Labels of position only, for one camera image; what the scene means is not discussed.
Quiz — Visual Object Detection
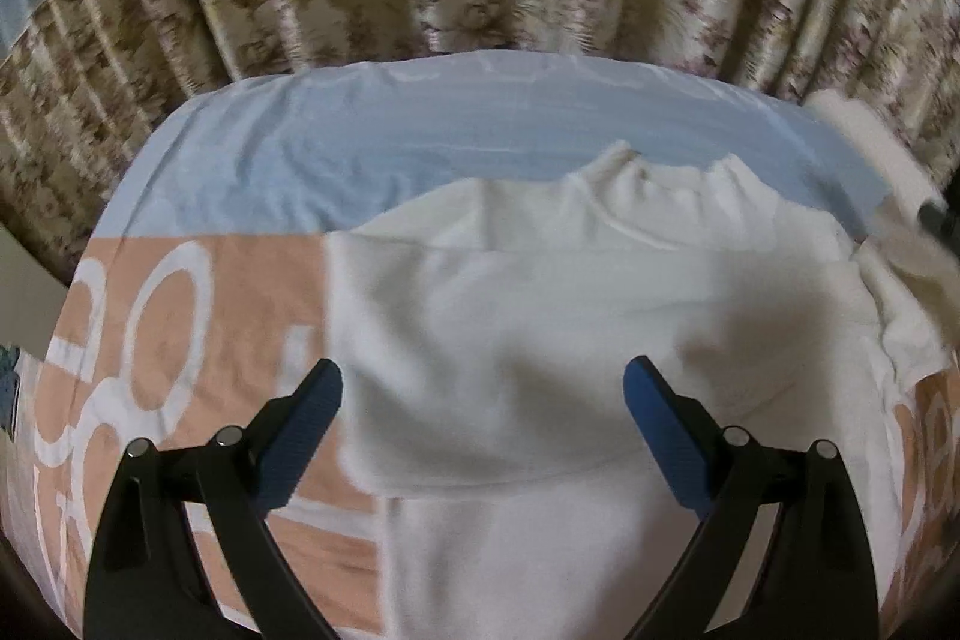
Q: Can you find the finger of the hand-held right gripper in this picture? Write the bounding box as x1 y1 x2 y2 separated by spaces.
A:
916 194 960 238

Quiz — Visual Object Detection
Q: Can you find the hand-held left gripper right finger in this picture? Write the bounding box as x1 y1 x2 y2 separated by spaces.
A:
622 353 880 640

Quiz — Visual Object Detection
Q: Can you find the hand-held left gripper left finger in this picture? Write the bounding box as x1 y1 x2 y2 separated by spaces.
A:
84 357 344 640

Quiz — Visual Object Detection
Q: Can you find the white knit sweater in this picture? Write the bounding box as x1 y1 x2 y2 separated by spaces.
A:
326 89 960 640

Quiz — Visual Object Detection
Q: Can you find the orange and blue printed blanket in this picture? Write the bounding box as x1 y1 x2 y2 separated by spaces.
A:
0 51 960 640

